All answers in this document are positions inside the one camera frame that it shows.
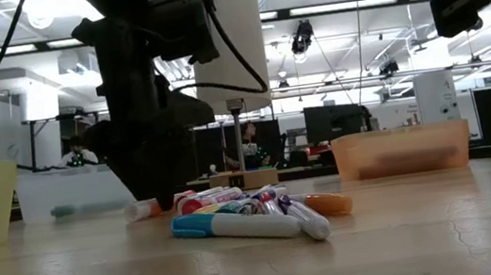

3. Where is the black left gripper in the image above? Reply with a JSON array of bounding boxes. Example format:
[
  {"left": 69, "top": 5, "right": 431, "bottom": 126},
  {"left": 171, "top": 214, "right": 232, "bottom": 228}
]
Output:
[{"left": 76, "top": 69, "right": 226, "bottom": 221}]

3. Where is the red marker pen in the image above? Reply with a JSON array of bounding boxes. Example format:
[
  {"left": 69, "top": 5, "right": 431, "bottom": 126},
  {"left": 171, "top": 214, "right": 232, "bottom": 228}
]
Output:
[
  {"left": 171, "top": 185, "right": 232, "bottom": 205},
  {"left": 175, "top": 184, "right": 246, "bottom": 217}
]

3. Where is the white marker yellow cap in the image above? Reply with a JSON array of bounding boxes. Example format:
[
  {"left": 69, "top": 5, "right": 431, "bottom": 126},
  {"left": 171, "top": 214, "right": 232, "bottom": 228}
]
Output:
[{"left": 190, "top": 200, "right": 233, "bottom": 217}]

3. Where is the white marker teal cap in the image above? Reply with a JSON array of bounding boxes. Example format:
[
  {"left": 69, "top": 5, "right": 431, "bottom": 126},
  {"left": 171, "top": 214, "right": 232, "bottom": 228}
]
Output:
[{"left": 214, "top": 197, "right": 261, "bottom": 221}]

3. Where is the green marker pen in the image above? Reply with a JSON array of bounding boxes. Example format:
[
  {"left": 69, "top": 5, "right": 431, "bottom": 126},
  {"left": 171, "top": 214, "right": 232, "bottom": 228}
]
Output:
[{"left": 48, "top": 196, "right": 130, "bottom": 220}]

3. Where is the white marker light-blue cap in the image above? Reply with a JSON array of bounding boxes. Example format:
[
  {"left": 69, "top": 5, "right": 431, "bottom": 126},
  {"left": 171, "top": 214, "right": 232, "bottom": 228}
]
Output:
[{"left": 169, "top": 199, "right": 304, "bottom": 255}]

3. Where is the white marker purple cap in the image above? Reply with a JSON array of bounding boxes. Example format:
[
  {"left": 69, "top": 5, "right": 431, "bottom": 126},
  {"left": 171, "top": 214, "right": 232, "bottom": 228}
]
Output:
[{"left": 275, "top": 187, "right": 334, "bottom": 247}]

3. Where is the person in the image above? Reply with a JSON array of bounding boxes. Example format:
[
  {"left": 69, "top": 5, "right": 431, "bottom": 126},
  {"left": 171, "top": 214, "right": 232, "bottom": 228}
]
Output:
[
  {"left": 222, "top": 119, "right": 274, "bottom": 173},
  {"left": 58, "top": 133, "right": 101, "bottom": 170}
]

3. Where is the clear plastic bin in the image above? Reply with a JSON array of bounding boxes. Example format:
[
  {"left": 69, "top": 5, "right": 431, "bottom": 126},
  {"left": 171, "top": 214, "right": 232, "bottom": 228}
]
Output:
[{"left": 14, "top": 159, "right": 142, "bottom": 228}]

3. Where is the black metal rack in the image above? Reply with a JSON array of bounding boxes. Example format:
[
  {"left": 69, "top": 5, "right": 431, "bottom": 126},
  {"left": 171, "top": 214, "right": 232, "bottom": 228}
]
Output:
[{"left": 22, "top": 109, "right": 107, "bottom": 174}]

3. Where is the white cabinet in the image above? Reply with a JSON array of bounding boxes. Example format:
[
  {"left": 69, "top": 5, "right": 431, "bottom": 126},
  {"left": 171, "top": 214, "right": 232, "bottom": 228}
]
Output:
[{"left": 411, "top": 69, "right": 462, "bottom": 126}]

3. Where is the black ceiling spotlight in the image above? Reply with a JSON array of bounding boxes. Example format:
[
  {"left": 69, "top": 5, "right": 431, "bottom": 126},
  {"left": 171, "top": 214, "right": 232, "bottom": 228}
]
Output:
[
  {"left": 377, "top": 57, "right": 401, "bottom": 79},
  {"left": 286, "top": 18, "right": 317, "bottom": 57}
]

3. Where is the white shade wooden table lamp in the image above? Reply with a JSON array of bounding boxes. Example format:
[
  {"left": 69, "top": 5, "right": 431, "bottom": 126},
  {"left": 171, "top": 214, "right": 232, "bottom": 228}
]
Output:
[{"left": 183, "top": 0, "right": 285, "bottom": 196}]

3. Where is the white marker orange cap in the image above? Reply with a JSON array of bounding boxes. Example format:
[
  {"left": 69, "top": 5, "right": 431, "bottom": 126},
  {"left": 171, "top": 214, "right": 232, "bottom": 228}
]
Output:
[{"left": 300, "top": 187, "right": 355, "bottom": 221}]

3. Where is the black monitor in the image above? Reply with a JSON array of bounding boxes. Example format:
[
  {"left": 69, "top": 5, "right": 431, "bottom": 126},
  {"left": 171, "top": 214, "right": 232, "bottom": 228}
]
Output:
[{"left": 302, "top": 100, "right": 366, "bottom": 146}]

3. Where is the orange plastic bin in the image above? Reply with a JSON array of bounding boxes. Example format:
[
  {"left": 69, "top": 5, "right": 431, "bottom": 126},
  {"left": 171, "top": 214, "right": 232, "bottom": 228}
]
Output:
[{"left": 329, "top": 117, "right": 475, "bottom": 185}]

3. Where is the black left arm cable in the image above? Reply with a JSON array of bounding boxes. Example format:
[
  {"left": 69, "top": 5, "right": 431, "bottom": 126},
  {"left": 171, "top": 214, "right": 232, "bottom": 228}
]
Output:
[{"left": 146, "top": 0, "right": 270, "bottom": 107}]

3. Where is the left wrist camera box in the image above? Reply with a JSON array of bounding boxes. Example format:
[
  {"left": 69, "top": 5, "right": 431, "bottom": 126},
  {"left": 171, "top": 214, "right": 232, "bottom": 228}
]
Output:
[{"left": 144, "top": 0, "right": 222, "bottom": 71}]

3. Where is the black aluminium rig frame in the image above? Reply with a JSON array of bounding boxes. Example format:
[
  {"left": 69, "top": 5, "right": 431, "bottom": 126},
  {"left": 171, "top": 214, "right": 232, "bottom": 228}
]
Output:
[{"left": 0, "top": 0, "right": 450, "bottom": 59}]

